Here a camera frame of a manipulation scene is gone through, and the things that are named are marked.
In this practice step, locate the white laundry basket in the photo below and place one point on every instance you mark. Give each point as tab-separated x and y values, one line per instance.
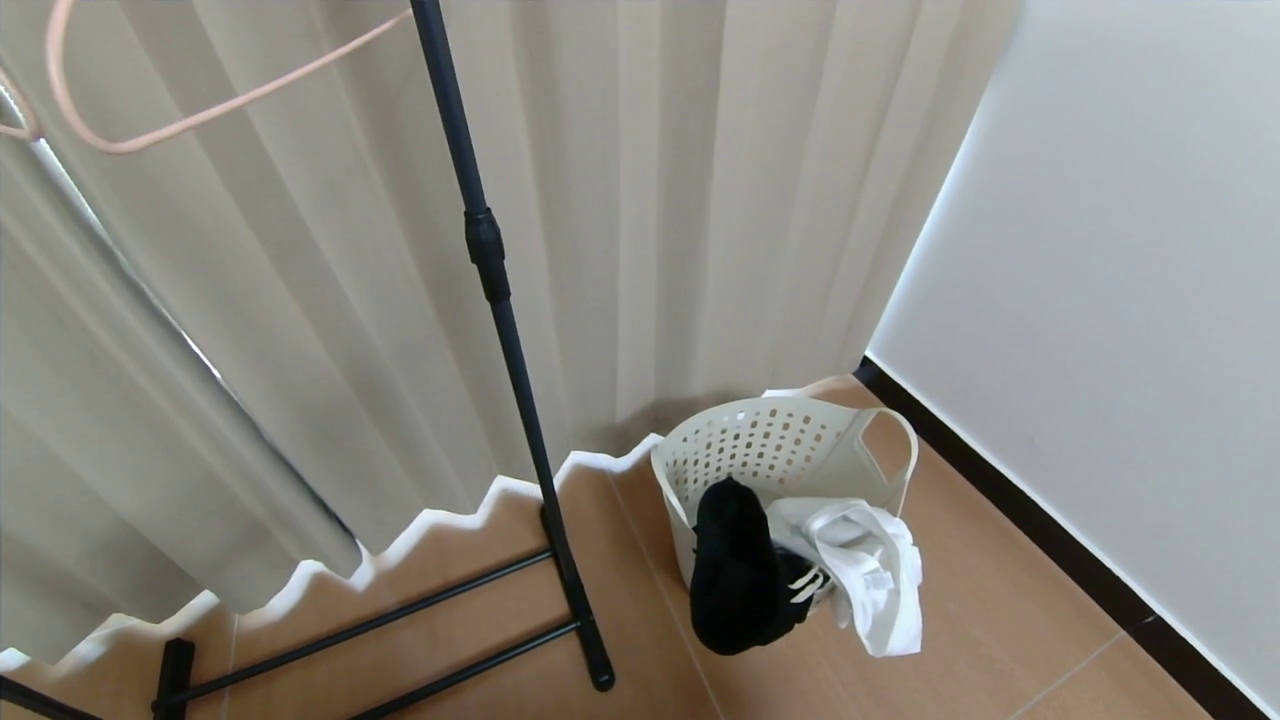
760	440

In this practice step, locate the beige curtain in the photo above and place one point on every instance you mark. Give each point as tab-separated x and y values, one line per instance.
700	200

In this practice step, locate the white garment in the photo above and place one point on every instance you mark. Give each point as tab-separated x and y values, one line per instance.
870	580

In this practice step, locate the black clothes rack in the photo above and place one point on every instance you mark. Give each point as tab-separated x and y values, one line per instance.
487	250

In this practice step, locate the black knitted garment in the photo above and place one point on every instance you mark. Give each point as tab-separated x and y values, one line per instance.
735	570

